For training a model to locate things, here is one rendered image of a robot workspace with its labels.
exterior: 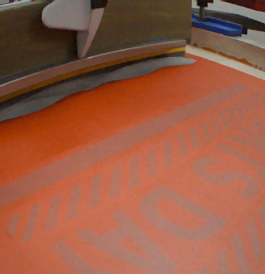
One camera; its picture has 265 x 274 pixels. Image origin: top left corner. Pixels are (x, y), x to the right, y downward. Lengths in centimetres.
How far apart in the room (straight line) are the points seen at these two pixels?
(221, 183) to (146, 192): 5
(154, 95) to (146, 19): 10
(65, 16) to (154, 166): 14
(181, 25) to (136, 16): 8
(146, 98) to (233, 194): 14
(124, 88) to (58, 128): 9
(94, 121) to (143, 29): 14
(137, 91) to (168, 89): 3
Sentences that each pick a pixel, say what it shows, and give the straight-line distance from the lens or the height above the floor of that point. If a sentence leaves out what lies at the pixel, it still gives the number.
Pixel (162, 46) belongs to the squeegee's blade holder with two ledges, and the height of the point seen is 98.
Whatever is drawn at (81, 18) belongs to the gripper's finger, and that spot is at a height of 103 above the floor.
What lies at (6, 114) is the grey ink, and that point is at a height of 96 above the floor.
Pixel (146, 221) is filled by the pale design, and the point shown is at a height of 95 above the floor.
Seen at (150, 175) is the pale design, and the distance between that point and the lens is 20.
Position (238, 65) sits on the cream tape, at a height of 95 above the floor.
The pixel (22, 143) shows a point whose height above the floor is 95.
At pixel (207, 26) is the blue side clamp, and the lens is 51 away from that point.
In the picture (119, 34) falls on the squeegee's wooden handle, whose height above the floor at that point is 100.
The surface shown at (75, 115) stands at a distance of 26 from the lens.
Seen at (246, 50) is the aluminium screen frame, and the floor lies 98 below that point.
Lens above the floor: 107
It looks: 30 degrees down
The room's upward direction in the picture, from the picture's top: 2 degrees clockwise
